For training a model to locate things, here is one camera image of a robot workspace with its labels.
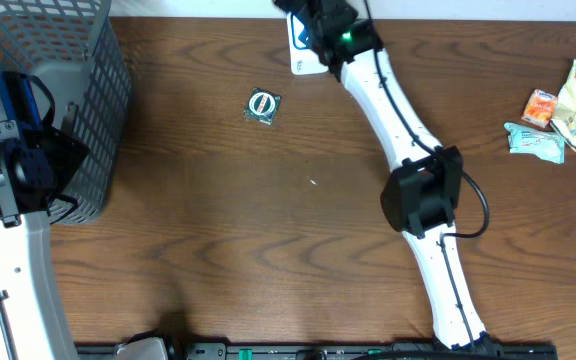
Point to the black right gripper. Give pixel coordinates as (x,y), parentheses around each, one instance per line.
(351,10)

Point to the round tape packet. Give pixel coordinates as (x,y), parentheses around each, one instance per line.
(263,106)

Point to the teal snack packet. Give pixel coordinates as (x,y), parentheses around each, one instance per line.
(547,146)

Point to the orange Kleenex tissue pack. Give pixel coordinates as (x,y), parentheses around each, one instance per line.
(539,108)

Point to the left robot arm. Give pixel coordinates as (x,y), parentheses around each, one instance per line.
(37,161)

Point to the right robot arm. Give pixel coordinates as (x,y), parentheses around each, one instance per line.
(421,195)

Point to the white barcode scanner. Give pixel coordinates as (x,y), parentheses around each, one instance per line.
(303,61)

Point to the dark grey mesh basket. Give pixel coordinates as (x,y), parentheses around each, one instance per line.
(71,47)

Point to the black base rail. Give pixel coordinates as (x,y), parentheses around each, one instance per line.
(157,349)

